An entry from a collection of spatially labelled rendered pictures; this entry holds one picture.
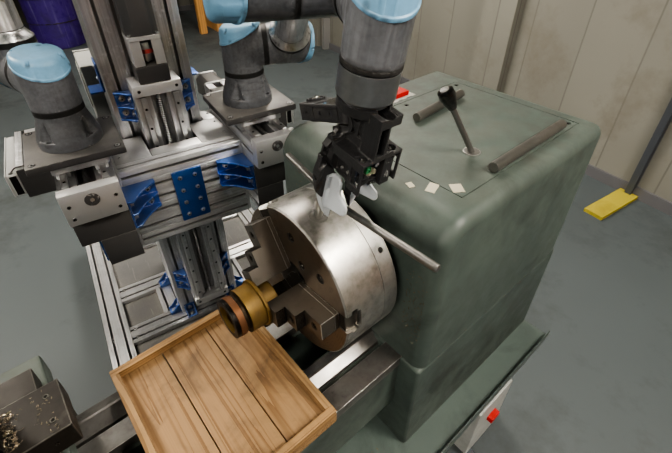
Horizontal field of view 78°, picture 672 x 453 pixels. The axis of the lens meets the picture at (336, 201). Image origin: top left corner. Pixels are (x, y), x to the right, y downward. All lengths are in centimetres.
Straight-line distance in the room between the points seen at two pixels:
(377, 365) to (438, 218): 39
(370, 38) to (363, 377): 70
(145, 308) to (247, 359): 116
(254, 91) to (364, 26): 87
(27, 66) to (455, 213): 97
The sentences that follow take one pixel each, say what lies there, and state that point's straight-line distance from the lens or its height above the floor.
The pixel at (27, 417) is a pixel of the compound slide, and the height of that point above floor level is 102.
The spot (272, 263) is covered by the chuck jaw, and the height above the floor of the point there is 114.
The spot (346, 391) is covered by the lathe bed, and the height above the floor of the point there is 87.
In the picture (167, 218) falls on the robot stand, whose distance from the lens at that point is 141.
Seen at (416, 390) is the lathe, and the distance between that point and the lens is 104.
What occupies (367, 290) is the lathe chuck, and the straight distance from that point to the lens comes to 73.
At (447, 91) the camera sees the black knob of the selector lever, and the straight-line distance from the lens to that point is 80.
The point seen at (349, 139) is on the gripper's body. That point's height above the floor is 142.
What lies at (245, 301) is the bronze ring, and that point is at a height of 112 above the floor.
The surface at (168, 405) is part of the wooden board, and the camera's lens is 96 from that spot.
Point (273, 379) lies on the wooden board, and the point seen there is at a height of 88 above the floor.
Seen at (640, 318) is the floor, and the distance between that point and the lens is 260.
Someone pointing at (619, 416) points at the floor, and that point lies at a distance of 219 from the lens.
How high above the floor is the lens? 169
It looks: 37 degrees down
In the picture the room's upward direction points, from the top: straight up
